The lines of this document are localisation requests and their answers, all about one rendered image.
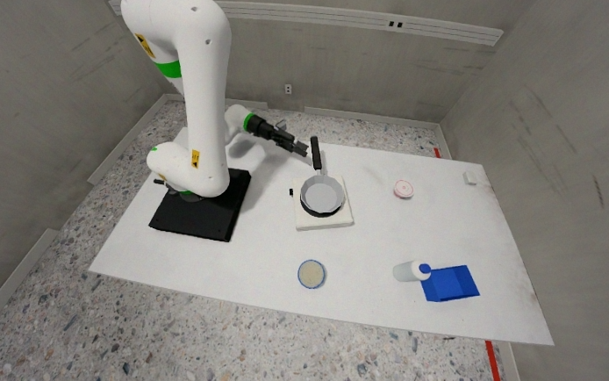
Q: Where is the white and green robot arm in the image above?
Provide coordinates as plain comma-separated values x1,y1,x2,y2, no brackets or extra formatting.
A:
121,0,267,203

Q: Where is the blue open tray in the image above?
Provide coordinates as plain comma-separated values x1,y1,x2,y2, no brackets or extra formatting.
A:
420,264,481,302

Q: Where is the white and red yogurt cup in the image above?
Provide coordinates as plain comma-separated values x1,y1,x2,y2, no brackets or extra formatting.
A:
393,179,414,198

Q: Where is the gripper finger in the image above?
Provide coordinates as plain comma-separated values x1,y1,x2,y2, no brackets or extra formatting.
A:
272,126,309,151
273,139,308,158

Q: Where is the black-handled frying pan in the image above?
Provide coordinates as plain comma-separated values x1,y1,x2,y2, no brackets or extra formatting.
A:
300,136,344,213

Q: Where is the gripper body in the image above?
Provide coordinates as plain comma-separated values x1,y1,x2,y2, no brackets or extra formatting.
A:
258,122,280,140

